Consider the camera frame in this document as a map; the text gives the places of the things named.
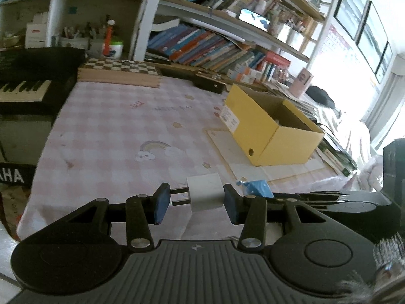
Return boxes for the red boxed book set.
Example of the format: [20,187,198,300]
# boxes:
[256,51,290,82]

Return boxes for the black cushion object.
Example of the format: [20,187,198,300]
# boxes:
[306,85,336,109]

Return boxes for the white green lid jar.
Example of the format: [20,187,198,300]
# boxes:
[108,39,124,59]

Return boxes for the blue object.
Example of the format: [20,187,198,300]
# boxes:
[237,180,274,198]

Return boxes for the pink checkered tablecloth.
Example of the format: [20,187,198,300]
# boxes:
[17,77,362,243]

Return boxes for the orange blue medicine boxes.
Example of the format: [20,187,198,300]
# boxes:
[227,64,262,84]

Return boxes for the dark brown wooden box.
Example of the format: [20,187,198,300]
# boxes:
[192,71,227,94]

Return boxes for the wooden chessboard box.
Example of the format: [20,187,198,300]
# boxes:
[77,58,161,88]

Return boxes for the white desk mat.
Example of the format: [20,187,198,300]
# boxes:
[205,127,339,186]

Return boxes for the stack of papers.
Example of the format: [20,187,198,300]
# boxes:
[264,80,341,124]

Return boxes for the row of leaning books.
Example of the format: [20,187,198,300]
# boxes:
[145,23,266,73]

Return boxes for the white power adapter plug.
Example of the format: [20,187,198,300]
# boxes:
[171,173,225,212]

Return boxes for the white bookshelf unit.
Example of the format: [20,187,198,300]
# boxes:
[0,0,336,70]

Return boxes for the yellow cardboard box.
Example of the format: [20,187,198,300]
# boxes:
[220,85,324,166]

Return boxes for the black Yamaha keyboard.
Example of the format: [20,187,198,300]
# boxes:
[1,47,85,116]

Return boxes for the orange bottle white cap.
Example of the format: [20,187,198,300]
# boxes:
[102,19,115,57]

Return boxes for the green book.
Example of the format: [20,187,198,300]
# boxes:
[316,133,357,176]

